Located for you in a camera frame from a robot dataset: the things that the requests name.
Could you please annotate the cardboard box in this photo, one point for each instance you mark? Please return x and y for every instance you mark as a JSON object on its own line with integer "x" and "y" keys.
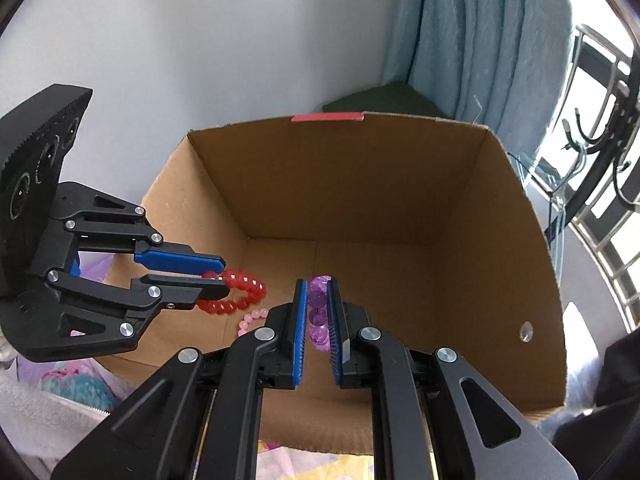
{"x": 350, "y": 260}

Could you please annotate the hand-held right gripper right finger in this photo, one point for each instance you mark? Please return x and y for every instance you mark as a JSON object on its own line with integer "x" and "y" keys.
{"x": 334, "y": 332}

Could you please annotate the light blue curtain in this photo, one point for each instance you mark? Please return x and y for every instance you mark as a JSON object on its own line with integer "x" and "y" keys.
{"x": 480, "y": 40}

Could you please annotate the dark cloth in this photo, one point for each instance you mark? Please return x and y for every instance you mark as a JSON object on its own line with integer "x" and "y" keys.
{"x": 607, "y": 400}

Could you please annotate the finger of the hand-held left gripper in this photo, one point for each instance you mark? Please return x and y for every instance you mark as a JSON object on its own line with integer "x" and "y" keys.
{"x": 190, "y": 294}
{"x": 175, "y": 260}

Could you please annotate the printed pastel blanket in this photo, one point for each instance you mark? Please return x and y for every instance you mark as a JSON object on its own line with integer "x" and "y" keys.
{"x": 75, "y": 385}

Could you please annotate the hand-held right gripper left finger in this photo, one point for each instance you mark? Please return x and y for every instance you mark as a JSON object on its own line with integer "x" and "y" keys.
{"x": 299, "y": 332}

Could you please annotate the metal window grille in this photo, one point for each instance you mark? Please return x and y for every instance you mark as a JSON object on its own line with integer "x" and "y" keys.
{"x": 595, "y": 200}

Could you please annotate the dark green cushion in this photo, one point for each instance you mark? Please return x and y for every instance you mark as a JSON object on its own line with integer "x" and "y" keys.
{"x": 385, "y": 97}

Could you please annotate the black coat hook rack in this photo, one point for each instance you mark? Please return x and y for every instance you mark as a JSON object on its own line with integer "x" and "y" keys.
{"x": 610, "y": 125}

